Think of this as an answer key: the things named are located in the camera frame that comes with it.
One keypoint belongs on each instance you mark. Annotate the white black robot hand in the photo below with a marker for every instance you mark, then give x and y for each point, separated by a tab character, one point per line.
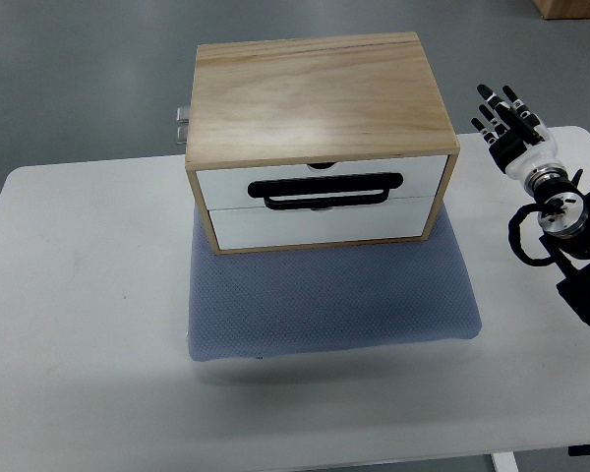
519	142

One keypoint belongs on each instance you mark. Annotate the white drawer black handle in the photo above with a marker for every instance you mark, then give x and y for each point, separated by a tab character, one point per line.
401	177

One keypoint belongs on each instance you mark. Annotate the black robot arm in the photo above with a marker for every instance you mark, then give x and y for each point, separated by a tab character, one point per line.
564	217

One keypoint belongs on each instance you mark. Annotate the wooden drawer cabinet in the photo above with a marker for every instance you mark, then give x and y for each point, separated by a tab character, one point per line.
316	101

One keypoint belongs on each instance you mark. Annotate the wooden box in corner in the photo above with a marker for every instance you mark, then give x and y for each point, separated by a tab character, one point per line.
563	9

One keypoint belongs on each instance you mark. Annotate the blue-grey foam cushion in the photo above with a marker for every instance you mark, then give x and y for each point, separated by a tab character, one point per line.
262	305

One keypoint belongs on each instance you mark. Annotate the black table control panel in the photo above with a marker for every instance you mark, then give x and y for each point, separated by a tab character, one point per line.
579	450

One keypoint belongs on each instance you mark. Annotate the white table leg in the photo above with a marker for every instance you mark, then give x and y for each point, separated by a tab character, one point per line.
504	462

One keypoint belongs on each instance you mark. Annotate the metal clamp behind cabinet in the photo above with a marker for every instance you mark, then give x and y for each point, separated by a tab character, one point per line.
182	121

